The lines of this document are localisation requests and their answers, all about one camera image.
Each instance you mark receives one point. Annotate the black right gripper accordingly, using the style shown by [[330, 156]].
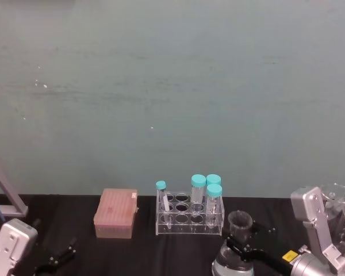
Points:
[[273, 258]]

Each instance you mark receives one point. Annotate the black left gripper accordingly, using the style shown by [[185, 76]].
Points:
[[49, 270]]

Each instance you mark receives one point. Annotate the clear glass conical flask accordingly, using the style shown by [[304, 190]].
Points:
[[239, 227]]

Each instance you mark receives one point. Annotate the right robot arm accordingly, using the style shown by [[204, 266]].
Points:
[[307, 204]]

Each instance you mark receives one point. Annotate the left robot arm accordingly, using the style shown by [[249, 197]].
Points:
[[11, 240]]

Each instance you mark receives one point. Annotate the wide tube with teal cap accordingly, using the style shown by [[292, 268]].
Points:
[[214, 178], [213, 201], [198, 189]]

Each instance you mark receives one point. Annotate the clear acrylic tube rack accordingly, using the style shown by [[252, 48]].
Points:
[[187, 222]]

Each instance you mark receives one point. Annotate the pink pipette tip box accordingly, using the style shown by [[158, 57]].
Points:
[[115, 211]]

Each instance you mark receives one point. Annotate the clear plastic holder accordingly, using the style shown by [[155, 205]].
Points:
[[337, 211]]

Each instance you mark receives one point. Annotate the black table cloth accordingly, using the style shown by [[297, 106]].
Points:
[[161, 254]]

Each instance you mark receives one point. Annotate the slim tube with teal cap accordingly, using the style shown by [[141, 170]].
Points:
[[162, 195]]

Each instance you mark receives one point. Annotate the grey metal frame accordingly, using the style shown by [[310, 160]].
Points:
[[10, 198]]

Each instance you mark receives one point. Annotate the pale grey-green wall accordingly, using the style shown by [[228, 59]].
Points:
[[172, 86]]

